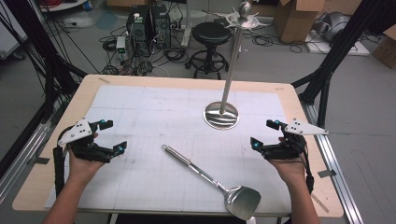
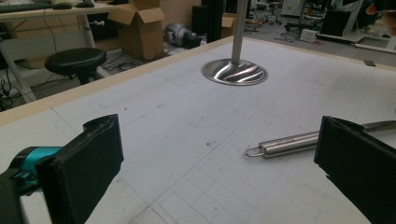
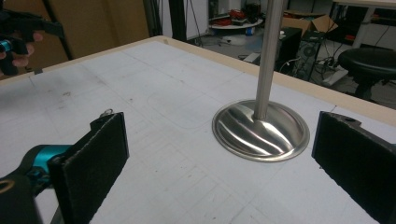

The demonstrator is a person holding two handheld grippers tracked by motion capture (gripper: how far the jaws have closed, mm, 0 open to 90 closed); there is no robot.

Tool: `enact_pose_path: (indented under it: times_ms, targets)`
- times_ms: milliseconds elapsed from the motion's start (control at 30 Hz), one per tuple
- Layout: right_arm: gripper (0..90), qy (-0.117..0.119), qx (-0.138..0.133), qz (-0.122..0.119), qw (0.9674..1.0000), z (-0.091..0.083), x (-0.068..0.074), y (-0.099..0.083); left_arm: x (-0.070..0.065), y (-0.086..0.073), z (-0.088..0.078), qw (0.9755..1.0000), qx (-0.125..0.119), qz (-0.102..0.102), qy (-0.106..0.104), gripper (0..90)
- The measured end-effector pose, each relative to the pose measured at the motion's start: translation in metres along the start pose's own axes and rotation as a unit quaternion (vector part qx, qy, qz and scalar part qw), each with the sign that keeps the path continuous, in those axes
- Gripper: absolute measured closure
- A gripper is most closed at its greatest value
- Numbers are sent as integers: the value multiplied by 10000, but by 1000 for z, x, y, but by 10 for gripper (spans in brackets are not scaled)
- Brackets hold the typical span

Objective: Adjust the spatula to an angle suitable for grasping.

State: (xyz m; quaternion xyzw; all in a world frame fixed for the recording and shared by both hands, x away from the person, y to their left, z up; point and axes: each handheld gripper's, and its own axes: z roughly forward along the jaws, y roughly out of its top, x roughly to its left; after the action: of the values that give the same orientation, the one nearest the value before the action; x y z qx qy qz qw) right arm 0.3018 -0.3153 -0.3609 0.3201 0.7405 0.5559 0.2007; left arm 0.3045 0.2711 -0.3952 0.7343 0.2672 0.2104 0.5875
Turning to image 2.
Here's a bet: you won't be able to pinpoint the white desk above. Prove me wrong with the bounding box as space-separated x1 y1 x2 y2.
0 3 118 104

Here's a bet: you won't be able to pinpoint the black keyboard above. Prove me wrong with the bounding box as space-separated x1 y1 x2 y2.
0 2 53 14

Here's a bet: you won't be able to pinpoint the small cardboard box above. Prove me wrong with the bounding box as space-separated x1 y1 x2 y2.
220 12 237 39

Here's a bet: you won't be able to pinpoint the grey and black vacuum cleaner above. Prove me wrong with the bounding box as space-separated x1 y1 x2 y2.
163 22 203 49

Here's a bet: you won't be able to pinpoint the black tall cabinet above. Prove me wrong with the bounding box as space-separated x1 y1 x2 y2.
191 0 233 44

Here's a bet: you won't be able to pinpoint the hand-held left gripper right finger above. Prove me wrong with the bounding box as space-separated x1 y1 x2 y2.
313 115 396 224

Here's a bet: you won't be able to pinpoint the white power adapter box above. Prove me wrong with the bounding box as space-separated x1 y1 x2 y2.
299 28 318 44

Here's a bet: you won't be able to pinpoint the steel utensil with loop handle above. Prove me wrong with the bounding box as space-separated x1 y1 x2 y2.
244 119 396 160

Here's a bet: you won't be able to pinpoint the black round stool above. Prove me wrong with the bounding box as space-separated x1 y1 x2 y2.
44 47 108 86

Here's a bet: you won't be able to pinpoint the metal stand with round base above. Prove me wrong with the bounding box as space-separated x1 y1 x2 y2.
201 0 269 87

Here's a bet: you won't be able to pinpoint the open cardboard box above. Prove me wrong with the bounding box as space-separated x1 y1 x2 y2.
106 0 166 62

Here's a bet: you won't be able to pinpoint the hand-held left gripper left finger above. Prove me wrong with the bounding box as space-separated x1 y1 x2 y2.
0 113 125 224

